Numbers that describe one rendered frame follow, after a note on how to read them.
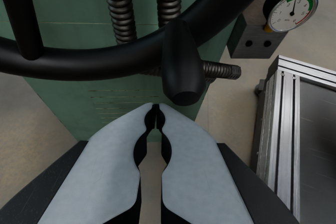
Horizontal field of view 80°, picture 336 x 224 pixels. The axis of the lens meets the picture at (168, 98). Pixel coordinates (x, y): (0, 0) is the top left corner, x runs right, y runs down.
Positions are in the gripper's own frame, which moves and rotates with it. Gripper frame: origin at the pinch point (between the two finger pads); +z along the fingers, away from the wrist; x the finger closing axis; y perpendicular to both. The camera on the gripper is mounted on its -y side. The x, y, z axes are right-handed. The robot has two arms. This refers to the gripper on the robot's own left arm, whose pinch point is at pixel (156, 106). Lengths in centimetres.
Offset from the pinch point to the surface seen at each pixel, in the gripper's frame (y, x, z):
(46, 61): -0.9, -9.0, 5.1
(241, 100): 41, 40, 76
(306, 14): -3.8, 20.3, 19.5
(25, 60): -1.0, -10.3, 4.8
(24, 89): 38, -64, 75
